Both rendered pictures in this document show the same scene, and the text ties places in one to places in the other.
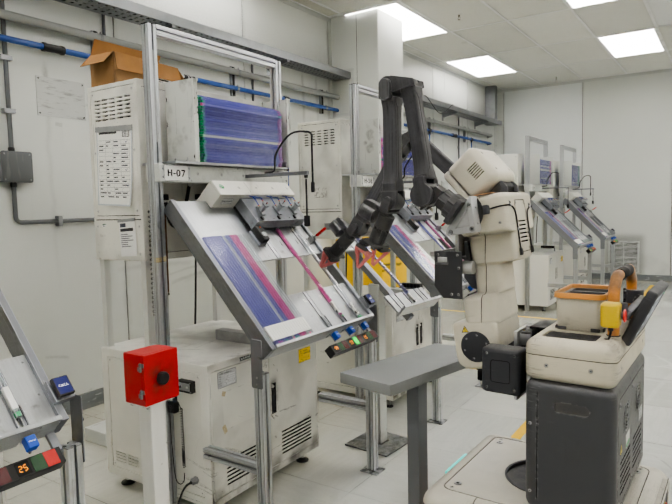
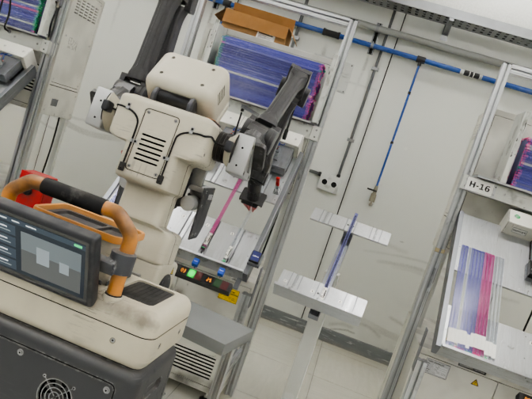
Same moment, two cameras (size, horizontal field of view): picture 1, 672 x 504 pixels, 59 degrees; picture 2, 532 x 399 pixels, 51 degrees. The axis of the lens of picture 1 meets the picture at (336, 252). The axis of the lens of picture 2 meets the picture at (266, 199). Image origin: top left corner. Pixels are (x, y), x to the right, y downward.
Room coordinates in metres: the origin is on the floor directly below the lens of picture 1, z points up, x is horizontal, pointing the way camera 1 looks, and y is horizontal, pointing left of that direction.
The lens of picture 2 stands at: (1.66, -2.11, 1.21)
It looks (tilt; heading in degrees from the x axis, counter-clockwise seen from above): 5 degrees down; 65
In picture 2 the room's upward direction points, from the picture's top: 18 degrees clockwise
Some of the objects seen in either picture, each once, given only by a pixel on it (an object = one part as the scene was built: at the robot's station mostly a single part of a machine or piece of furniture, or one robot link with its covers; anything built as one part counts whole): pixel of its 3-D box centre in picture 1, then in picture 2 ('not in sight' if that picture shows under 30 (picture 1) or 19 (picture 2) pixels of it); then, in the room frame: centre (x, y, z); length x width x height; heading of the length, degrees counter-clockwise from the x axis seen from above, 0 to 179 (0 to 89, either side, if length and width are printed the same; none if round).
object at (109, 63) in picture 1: (166, 71); (275, 28); (2.70, 0.74, 1.82); 0.68 x 0.30 x 0.20; 146
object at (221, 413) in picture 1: (215, 405); (186, 305); (2.65, 0.56, 0.31); 0.70 x 0.65 x 0.62; 146
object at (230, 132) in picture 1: (235, 134); (266, 77); (2.63, 0.43, 1.52); 0.51 x 0.13 x 0.27; 146
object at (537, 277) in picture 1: (527, 223); not in sight; (6.81, -2.21, 0.95); 1.36 x 0.82 x 1.90; 56
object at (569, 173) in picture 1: (560, 219); not in sight; (8.00, -3.03, 0.95); 1.36 x 0.82 x 1.90; 56
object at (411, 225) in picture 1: (399, 291); (499, 360); (3.76, -0.40, 0.65); 1.01 x 0.73 x 1.29; 56
